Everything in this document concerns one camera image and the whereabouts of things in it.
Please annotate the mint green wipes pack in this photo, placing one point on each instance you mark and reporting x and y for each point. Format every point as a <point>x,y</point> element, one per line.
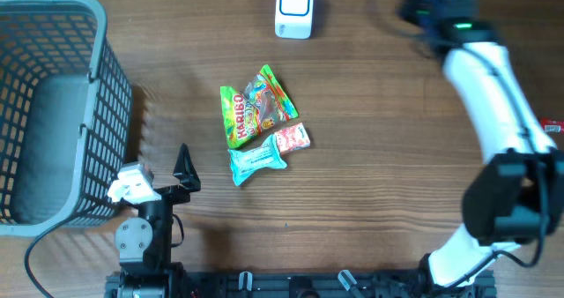
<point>244,164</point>

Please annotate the green Haribo candy bag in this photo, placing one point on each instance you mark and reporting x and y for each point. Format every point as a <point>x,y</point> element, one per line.
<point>259,107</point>

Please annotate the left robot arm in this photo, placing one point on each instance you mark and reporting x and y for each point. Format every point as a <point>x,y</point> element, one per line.
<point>145,242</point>

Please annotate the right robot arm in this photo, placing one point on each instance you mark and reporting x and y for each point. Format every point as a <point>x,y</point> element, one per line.
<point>517,197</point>

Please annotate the small red tissue pack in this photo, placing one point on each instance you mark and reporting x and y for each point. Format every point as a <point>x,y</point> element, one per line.
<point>292,138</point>

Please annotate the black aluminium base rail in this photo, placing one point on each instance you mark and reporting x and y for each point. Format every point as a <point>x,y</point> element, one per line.
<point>398,283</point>

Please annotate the grey plastic shopping basket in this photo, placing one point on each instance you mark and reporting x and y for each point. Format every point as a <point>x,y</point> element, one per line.
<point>66,106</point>

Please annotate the red stick packet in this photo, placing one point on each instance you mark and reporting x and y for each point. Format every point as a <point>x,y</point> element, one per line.
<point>550,125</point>

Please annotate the white barcode scanner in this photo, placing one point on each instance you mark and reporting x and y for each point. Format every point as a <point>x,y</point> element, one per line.
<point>294,19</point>

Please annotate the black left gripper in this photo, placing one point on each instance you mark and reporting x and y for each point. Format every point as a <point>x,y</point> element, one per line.
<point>189,181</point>

